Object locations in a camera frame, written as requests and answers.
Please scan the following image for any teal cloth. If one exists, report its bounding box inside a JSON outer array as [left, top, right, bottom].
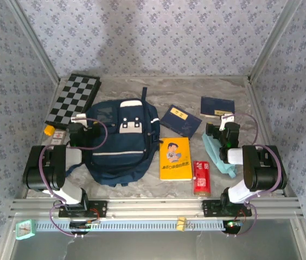
[[201, 132, 238, 179]]

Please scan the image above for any navy booklet gold label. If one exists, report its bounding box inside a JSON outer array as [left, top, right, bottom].
[[199, 96, 235, 119]]

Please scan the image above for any navy blue backpack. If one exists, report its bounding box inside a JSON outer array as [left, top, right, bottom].
[[66, 87, 161, 187]]

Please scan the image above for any red rectangular box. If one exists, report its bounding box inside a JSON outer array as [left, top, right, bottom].
[[193, 160, 212, 196]]

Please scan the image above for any navy notebook yellow label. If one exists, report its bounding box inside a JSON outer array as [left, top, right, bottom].
[[160, 104, 203, 139]]

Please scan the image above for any yellow cartoon cover book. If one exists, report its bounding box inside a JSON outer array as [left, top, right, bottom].
[[159, 137, 193, 181]]

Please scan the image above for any red white card box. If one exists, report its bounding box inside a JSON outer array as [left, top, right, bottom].
[[50, 129, 67, 146]]

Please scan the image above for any black grey chessboard box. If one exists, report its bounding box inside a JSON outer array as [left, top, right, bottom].
[[44, 73, 101, 130]]

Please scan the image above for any left small circuit board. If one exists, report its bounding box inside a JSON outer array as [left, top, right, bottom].
[[69, 219, 101, 234]]

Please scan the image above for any small circuit board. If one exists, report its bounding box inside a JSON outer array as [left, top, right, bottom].
[[224, 219, 244, 234], [69, 219, 101, 234]]

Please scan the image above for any right small circuit board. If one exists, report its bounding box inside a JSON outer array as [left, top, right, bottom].
[[224, 219, 244, 234]]

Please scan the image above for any yellow binder clip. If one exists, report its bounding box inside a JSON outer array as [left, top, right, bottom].
[[177, 216, 188, 232]]

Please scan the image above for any mint green alarm clock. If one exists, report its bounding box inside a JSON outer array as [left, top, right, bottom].
[[15, 219, 36, 241]]

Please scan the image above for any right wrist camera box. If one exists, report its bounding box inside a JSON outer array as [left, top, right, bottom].
[[219, 113, 237, 131]]

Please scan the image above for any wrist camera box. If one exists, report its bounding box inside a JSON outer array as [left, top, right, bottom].
[[71, 113, 88, 124], [219, 113, 237, 131]]

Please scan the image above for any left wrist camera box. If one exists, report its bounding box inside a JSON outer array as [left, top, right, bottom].
[[71, 113, 88, 124]]

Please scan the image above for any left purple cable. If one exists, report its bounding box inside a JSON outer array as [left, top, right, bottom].
[[39, 118, 109, 238]]

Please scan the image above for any purple cable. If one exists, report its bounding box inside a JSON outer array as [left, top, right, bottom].
[[39, 118, 109, 238], [225, 113, 281, 238]]

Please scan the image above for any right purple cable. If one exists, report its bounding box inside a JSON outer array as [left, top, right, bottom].
[[225, 113, 281, 238]]

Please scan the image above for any right aluminium side rail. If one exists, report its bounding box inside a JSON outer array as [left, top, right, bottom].
[[246, 78, 297, 198]]

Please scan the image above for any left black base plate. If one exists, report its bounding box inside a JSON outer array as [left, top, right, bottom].
[[58, 200, 108, 218]]

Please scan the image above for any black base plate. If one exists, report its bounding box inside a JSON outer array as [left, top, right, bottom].
[[202, 199, 252, 217], [58, 200, 108, 218]]

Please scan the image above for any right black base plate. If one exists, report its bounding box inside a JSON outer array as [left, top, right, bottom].
[[202, 199, 252, 217]]

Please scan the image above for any aluminium front rail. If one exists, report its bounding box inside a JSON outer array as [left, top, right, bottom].
[[9, 197, 304, 220]]

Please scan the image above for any right aluminium frame post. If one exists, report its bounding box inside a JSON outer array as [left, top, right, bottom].
[[247, 0, 304, 83]]

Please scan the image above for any aluminium frame post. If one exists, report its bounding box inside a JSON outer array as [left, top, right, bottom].
[[247, 0, 304, 83], [6, 0, 61, 83]]

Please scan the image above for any left aluminium frame post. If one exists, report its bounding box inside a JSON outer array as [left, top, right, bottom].
[[6, 0, 61, 83]]

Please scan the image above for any grey slotted cable duct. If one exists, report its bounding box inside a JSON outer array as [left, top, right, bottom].
[[35, 219, 228, 232]]

